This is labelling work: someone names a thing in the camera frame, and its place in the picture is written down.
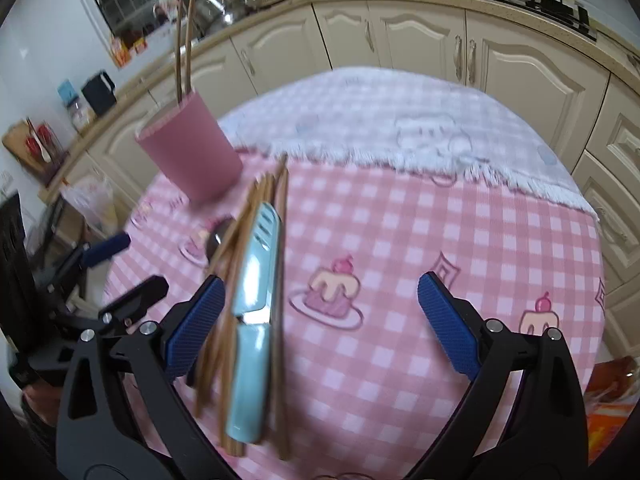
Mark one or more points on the pink cup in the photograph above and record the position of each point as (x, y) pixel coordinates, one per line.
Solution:
(195, 152)

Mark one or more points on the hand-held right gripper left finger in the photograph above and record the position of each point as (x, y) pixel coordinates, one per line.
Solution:
(196, 325)

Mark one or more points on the red utensil holder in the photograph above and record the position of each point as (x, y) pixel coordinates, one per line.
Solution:
(42, 140)

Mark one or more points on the clear plastic bag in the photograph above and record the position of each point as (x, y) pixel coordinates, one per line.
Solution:
(92, 202)

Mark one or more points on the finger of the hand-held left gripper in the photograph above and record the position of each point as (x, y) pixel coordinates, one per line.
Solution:
(107, 249)
(137, 300)

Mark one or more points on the black gas hob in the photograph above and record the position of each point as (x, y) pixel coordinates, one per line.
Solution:
(545, 7)

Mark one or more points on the white checkered cloth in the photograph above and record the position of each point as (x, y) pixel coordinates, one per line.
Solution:
(380, 110)

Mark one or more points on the black container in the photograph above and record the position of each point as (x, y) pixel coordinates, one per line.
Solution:
(99, 92)

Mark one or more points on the blue box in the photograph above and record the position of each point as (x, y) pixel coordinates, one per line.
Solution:
(65, 90)

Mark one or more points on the metal pot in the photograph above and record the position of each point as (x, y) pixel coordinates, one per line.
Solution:
(220, 7)

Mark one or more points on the clear jar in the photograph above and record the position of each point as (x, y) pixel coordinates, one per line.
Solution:
(81, 116)

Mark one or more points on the red and white box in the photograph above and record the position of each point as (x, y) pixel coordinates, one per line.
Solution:
(140, 45)

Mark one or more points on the metal spoon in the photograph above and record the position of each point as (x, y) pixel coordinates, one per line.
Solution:
(219, 241)

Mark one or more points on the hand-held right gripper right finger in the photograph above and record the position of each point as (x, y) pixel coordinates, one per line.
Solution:
(450, 327)

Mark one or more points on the cream kitchen base cabinets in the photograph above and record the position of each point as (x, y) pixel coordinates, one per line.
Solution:
(530, 75)

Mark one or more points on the orange snack box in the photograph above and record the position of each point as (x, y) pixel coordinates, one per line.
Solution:
(120, 52)

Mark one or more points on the orange object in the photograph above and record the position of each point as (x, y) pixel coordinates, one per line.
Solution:
(607, 410)

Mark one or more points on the wooden cutting board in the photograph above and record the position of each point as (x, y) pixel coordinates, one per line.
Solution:
(17, 142)

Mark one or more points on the light blue sheathed knife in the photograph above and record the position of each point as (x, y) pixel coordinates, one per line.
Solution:
(257, 270)

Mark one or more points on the pink checkered tablecloth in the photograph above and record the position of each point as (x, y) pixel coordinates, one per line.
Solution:
(400, 240)

